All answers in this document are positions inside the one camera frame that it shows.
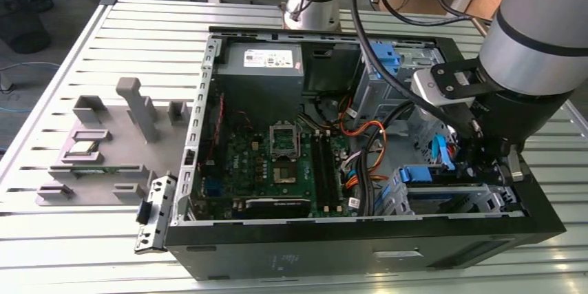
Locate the grey parts rack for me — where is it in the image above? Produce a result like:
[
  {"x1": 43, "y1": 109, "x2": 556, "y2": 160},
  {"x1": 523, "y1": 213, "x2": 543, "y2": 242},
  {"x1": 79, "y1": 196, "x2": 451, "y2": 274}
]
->
[{"x1": 34, "y1": 76, "x2": 194, "y2": 208}]

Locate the metal disk bay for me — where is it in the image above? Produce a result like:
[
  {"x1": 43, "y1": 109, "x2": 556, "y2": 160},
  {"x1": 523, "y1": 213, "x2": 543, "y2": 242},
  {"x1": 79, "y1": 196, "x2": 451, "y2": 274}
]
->
[{"x1": 388, "y1": 163, "x2": 514, "y2": 216}]

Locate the CPU socket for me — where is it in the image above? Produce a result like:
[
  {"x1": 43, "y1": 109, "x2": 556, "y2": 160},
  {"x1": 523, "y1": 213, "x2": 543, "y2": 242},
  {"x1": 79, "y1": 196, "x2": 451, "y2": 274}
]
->
[{"x1": 271, "y1": 165, "x2": 299, "y2": 185}]

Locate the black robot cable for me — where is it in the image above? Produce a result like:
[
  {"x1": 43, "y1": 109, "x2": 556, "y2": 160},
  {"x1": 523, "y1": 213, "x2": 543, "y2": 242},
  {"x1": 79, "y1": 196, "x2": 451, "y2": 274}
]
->
[{"x1": 351, "y1": 0, "x2": 482, "y2": 136}]

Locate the metal socket cover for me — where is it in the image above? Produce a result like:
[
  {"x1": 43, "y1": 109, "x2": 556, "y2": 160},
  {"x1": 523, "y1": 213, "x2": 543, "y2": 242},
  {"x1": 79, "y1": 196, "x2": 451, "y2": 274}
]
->
[{"x1": 268, "y1": 120, "x2": 303, "y2": 159}]

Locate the blue data wire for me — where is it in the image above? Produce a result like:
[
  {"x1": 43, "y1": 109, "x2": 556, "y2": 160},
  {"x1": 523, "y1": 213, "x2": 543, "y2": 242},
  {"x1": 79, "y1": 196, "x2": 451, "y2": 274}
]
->
[{"x1": 430, "y1": 133, "x2": 460, "y2": 171}]

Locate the metal card retention bracket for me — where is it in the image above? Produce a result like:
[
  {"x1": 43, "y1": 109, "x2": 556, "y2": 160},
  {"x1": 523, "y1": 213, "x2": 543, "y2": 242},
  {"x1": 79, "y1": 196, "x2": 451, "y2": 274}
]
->
[{"x1": 132, "y1": 172, "x2": 179, "y2": 254}]

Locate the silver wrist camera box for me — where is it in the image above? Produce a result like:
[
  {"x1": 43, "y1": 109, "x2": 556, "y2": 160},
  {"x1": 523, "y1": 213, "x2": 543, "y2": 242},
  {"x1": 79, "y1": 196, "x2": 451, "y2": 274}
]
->
[{"x1": 410, "y1": 68, "x2": 475, "y2": 109}]

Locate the black mesh waste bin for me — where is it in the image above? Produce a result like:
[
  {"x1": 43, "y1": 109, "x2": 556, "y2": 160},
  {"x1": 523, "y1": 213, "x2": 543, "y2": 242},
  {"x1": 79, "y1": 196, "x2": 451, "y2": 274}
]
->
[{"x1": 0, "y1": 0, "x2": 52, "y2": 54}]

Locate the orange red wire bundle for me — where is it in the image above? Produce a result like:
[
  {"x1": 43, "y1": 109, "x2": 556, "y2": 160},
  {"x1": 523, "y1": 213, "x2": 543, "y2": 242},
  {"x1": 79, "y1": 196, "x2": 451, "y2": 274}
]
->
[{"x1": 339, "y1": 120, "x2": 390, "y2": 190}]

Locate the black RAM slot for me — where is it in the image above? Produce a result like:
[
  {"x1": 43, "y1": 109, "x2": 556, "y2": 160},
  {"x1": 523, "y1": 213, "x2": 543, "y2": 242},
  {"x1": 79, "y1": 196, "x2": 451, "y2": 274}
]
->
[
  {"x1": 315, "y1": 130, "x2": 330, "y2": 213},
  {"x1": 323, "y1": 130, "x2": 336, "y2": 213},
  {"x1": 327, "y1": 130, "x2": 344, "y2": 213}
]

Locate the metal drive cage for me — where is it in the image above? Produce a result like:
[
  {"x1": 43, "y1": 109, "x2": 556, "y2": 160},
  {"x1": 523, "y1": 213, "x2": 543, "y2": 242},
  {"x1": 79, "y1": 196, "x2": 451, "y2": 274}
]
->
[{"x1": 352, "y1": 41, "x2": 459, "y2": 129}]

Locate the empty blue drive carrier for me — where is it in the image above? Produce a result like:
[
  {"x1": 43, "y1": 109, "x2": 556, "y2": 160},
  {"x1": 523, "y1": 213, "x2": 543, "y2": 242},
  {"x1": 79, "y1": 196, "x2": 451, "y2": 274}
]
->
[{"x1": 368, "y1": 42, "x2": 402, "y2": 81}]

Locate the black PC case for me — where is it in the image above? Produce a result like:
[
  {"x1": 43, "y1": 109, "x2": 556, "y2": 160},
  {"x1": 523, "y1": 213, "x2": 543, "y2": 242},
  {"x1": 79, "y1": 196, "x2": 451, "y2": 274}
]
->
[{"x1": 163, "y1": 25, "x2": 567, "y2": 281}]

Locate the green RAM stick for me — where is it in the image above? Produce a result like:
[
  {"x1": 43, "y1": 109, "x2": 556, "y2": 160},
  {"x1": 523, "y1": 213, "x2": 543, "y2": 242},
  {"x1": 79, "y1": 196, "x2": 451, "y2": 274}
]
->
[{"x1": 48, "y1": 166, "x2": 142, "y2": 175}]

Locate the silver CPU chip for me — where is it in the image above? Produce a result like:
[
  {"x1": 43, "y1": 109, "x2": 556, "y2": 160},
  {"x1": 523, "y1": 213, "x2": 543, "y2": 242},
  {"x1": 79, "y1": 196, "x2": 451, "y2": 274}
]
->
[{"x1": 64, "y1": 141, "x2": 100, "y2": 157}]

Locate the grey power supply unit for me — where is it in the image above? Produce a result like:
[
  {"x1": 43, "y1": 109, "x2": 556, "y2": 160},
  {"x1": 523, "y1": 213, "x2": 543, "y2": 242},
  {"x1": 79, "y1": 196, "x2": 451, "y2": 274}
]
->
[{"x1": 215, "y1": 41, "x2": 306, "y2": 126}]

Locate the black graphics card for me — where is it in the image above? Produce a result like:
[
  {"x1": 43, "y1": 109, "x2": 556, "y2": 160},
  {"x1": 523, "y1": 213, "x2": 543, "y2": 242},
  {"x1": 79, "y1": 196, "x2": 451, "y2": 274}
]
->
[{"x1": 232, "y1": 197, "x2": 312, "y2": 220}]

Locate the blue floor cable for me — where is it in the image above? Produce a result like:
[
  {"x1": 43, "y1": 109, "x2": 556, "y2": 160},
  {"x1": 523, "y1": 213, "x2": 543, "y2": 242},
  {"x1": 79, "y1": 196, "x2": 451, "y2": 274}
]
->
[{"x1": 0, "y1": 61, "x2": 60, "y2": 115}]

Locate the hard disk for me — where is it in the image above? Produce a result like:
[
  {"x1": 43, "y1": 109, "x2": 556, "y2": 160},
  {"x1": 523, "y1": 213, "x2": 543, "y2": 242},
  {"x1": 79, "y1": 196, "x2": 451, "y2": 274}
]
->
[{"x1": 398, "y1": 165, "x2": 479, "y2": 212}]

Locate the green motherboard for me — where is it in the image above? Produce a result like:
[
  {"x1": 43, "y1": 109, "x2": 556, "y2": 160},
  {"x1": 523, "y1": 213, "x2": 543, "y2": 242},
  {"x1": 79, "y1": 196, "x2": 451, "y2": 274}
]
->
[{"x1": 191, "y1": 125, "x2": 364, "y2": 221}]

